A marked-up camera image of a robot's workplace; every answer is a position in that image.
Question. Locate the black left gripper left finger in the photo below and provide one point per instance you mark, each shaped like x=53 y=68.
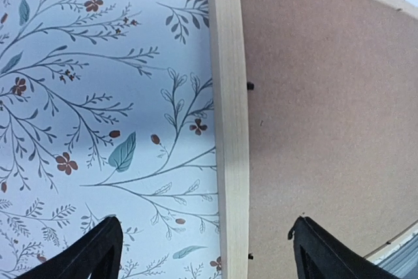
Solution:
x=95 y=255

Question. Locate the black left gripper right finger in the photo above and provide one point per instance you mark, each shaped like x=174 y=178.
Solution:
x=318 y=254

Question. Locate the brown frame backing board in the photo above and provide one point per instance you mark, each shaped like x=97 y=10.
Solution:
x=332 y=125

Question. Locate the light wooden picture frame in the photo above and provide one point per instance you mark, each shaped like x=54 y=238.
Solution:
x=231 y=89

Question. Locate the floral patterned table cover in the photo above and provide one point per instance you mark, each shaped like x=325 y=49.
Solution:
x=107 y=109

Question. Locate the front aluminium rail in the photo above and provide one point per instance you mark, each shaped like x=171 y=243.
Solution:
x=402 y=261

